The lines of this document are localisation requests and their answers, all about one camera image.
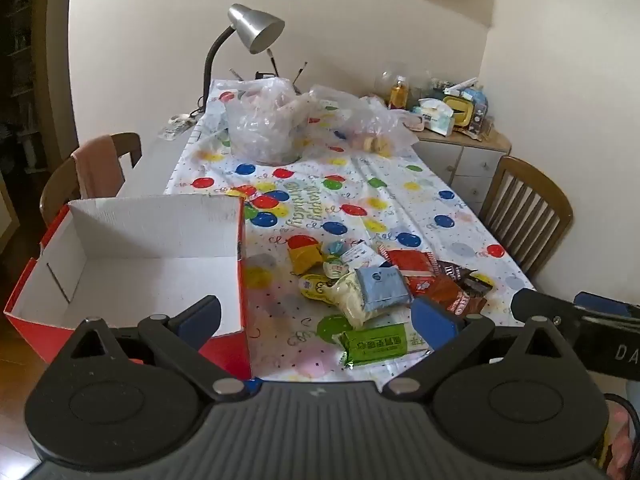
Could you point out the slatted wooden chair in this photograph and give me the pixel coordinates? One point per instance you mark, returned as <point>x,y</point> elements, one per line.
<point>530,166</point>

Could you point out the small cartoon snack packet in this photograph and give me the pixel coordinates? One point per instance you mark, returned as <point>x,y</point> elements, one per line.
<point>335,267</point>

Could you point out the blue white package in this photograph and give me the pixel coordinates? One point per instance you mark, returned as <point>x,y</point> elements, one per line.
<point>477,105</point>

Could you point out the green snack packet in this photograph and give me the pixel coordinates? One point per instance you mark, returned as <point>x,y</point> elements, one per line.
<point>380,345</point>

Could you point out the brown chocolate packet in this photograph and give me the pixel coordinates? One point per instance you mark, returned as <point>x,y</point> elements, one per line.
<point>462,275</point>

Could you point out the red cardboard box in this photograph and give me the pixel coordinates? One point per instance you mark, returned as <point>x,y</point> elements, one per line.
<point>150,280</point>

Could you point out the round glass jar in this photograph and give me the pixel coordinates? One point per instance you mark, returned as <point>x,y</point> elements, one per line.
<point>392,75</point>

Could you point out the plastic bag with biscuits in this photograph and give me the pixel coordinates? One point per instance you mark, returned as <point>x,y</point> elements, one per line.
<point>360,115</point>

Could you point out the blue candy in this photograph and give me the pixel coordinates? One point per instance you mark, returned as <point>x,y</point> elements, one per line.
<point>334,248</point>

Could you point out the yellow container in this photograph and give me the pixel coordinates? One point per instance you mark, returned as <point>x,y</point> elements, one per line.
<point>460,110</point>

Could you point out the white blue snack packet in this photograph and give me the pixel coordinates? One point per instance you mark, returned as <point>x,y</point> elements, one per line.
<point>360,255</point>

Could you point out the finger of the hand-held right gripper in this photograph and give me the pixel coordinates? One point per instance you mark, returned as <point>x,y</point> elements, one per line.
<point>605,302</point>
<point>545,305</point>

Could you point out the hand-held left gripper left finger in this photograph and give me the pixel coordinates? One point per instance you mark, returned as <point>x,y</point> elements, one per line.
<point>200,322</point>

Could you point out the wooden display cabinet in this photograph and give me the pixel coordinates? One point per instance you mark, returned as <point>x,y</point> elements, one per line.
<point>25,60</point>

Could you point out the pale yellow snack bag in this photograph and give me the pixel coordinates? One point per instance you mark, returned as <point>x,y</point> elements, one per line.
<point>350,305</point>

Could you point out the large clear plastic bag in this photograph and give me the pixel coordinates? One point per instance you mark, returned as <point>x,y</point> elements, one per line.
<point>260,125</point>

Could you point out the silver desk lamp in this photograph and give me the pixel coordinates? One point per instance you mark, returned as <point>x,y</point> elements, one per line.
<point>255,25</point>

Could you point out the paintbrush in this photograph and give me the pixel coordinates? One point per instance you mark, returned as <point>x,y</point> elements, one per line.
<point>300,75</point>
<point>273,62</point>
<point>236,74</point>

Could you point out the yellow cartoon snack packet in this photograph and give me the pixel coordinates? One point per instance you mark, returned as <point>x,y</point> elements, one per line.
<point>315,287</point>

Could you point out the blue grey snack packet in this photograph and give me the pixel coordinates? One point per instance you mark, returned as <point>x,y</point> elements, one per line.
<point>382,287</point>

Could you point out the tissue box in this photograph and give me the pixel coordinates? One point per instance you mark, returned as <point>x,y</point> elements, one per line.
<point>437,117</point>

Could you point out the red brown snack packet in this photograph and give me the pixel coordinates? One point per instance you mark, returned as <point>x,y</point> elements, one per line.
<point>457,302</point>

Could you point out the yellow candy packet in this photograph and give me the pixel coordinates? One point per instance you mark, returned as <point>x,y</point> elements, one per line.
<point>304,257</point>

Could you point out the round back wooden chair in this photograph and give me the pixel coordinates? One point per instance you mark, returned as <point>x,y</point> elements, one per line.
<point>127,145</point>

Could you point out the white cabinet with wooden top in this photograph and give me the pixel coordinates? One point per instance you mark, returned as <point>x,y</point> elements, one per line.
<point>470,160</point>

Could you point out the small clear packet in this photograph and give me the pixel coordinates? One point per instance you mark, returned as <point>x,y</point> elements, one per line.
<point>175,132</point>

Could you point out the person's right hand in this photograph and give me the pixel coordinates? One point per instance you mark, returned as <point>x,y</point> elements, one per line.
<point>620,440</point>

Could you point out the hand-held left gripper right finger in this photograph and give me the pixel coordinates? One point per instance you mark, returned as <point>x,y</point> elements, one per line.
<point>432,322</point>

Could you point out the yellow liquid bottle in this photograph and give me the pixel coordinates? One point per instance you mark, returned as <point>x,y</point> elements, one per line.
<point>400,94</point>

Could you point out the pink cloth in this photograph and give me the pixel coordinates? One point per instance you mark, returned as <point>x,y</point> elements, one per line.
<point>97,165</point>

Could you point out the red snack bag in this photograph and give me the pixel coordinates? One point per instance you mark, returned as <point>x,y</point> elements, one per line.
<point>412,262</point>

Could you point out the balloon print tablecloth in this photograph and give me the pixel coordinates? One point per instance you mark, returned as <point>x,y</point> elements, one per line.
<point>400,200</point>

